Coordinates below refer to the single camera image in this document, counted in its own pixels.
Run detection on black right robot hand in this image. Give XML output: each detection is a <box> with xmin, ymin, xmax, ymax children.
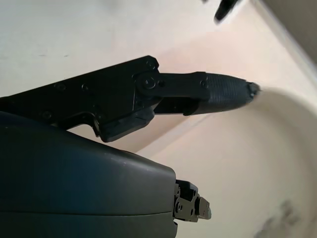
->
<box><xmin>0</xmin><ymin>56</ymin><xmax>212</xmax><ymax>238</ymax></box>

